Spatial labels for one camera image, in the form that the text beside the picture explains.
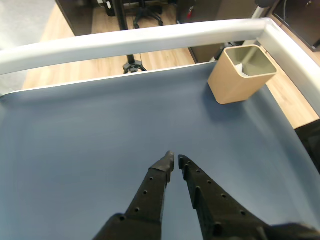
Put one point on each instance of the dark desk panel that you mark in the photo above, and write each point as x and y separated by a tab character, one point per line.
75	17

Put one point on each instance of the white metal post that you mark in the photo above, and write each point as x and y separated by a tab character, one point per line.
258	11

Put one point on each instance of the black mesh chair part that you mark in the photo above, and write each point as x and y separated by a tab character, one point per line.
312	145

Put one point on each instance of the red key tag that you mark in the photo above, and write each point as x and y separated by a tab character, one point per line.
191	11

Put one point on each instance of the white padding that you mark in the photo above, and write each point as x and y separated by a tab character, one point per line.
240	69

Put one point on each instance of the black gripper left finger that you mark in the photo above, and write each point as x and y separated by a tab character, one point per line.
150	195

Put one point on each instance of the black tripod stand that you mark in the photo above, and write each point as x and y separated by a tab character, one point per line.
122	15

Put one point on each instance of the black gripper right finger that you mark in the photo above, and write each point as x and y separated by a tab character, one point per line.
217	207

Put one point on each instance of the beige square box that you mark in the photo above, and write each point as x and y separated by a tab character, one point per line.
230	85

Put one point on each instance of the black office chair base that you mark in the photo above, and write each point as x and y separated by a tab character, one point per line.
147	11

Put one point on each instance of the blue-grey mat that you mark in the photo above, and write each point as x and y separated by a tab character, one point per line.
100	130

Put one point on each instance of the dark cabinet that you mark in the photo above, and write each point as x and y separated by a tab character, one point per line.
220	10
300	22

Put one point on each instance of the white metal frame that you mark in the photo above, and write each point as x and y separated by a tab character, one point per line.
150	37

